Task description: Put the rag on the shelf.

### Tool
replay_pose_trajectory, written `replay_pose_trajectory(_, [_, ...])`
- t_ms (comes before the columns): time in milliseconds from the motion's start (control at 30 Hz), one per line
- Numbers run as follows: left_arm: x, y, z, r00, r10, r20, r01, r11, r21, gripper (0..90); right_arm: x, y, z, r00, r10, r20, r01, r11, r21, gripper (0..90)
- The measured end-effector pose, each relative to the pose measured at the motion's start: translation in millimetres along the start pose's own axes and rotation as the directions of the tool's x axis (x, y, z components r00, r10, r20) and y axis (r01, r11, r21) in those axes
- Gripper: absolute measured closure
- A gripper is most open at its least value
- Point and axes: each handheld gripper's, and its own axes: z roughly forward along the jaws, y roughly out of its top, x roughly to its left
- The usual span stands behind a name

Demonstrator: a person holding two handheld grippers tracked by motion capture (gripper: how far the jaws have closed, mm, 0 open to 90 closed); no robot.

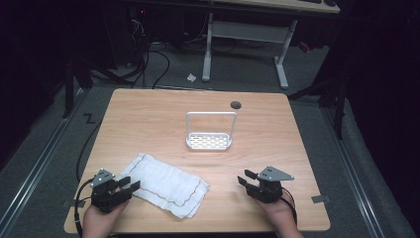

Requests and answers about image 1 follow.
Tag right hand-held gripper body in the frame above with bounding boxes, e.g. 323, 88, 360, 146
246, 166, 295, 204

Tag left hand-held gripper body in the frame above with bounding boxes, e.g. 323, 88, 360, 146
89, 168, 134, 214

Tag person's right hand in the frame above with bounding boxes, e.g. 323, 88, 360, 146
256, 190, 297, 231

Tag person's left hand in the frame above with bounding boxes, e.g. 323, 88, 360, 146
82, 199, 131, 233

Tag white cloth with red stitching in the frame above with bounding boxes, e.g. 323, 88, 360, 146
117, 152, 211, 220

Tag grey tape piece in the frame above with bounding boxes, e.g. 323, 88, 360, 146
311, 194, 332, 205

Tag black metal stand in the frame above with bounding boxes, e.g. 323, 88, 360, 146
61, 55, 96, 120
286, 78, 349, 141

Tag dark computer tower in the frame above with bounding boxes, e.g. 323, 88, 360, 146
127, 5, 151, 67

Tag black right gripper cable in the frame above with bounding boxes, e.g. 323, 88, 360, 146
280, 186, 298, 226

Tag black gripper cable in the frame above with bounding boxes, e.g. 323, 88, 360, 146
280, 186, 298, 226
73, 178, 96, 238

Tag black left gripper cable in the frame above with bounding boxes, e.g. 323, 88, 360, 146
73, 178, 96, 238

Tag thin black floor cable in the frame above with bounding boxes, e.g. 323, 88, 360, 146
75, 119, 103, 183

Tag white metal rack with handle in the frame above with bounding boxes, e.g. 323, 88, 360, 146
184, 110, 239, 153

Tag metal floor rail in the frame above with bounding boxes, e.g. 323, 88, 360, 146
0, 88, 87, 234
320, 106, 386, 238

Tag black floor cables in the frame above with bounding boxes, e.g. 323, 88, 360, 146
129, 41, 171, 90

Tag desk with white metal frame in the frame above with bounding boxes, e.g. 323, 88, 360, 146
182, 0, 342, 90

